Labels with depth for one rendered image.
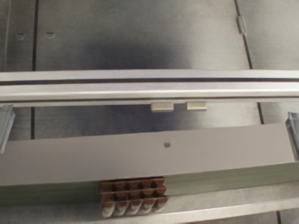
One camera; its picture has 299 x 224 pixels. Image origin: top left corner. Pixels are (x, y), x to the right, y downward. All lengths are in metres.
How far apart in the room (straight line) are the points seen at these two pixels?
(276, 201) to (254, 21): 0.51
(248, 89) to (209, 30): 0.47
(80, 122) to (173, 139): 0.32
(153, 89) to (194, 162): 0.13
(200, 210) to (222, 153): 0.17
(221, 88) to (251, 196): 0.28
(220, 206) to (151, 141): 0.23
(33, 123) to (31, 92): 0.34
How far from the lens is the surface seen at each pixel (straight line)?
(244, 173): 0.86
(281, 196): 0.97
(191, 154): 0.77
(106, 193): 0.76
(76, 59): 1.12
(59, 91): 0.71
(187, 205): 0.91
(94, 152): 0.75
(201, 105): 0.76
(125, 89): 0.72
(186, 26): 1.21
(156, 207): 0.80
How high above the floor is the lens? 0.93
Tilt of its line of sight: 25 degrees down
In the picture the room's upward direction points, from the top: 174 degrees clockwise
